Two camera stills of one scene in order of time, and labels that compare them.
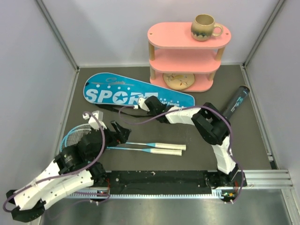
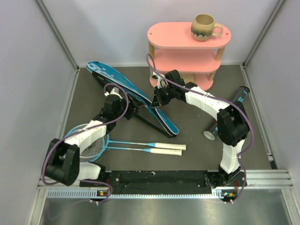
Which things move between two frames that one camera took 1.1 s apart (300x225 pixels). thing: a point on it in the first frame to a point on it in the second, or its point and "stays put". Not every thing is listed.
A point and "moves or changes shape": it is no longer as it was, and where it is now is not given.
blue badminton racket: [77, 132] stays put
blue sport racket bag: [108, 88] moves or changes shape
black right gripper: [150, 113] to [158, 101]
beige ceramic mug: [203, 26] stays put
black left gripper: [122, 138] to [132, 107]
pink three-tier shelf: [179, 62] stays put
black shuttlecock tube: [236, 101] stays put
